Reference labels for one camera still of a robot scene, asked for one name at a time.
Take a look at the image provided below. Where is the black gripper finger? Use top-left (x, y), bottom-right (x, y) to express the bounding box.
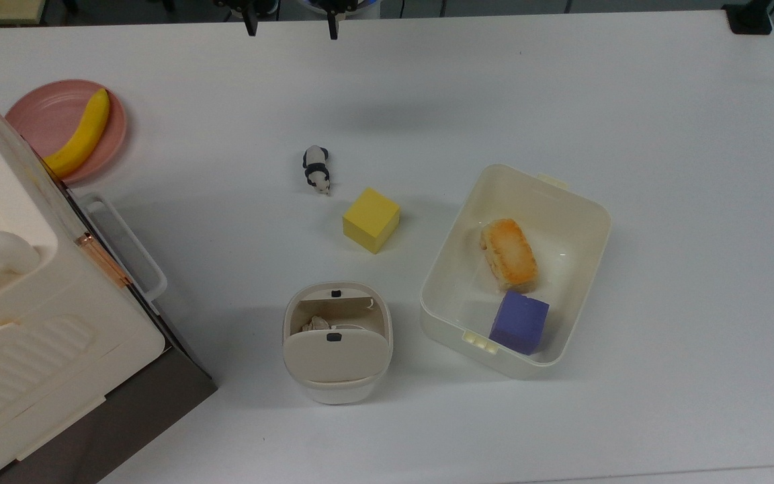
top-left (312, 0), bottom-right (361, 40)
top-left (215, 0), bottom-right (259, 37)

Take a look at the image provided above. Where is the beige trash can lid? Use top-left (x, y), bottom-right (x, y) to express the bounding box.
top-left (284, 328), bottom-right (389, 386)

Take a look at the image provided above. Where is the white small trash can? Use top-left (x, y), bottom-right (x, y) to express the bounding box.
top-left (282, 281), bottom-right (394, 406)

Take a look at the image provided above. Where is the black and white panda toy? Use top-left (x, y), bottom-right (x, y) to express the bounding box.
top-left (302, 145), bottom-right (332, 196)

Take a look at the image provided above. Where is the yellow cube block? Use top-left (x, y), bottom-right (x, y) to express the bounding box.
top-left (342, 187), bottom-right (402, 255)

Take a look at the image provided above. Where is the yellow banana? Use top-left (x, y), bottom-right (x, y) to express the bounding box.
top-left (44, 88), bottom-right (111, 179)

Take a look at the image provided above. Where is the pink round plate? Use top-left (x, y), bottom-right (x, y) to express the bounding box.
top-left (5, 79), bottom-right (128, 186)

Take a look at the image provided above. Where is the white rectangular plastic bin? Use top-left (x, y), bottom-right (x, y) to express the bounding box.
top-left (419, 163), bottom-right (613, 380)

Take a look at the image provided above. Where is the orange toasted bread piece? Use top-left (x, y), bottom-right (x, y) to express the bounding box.
top-left (480, 218), bottom-right (540, 294)

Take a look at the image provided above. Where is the purple cube block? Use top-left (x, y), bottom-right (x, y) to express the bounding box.
top-left (488, 290), bottom-right (551, 356)

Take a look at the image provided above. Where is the large white storage box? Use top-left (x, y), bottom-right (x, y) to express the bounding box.
top-left (0, 64), bottom-right (218, 484)

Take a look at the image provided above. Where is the black table clamp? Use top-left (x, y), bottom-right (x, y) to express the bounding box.
top-left (722, 0), bottom-right (774, 36)

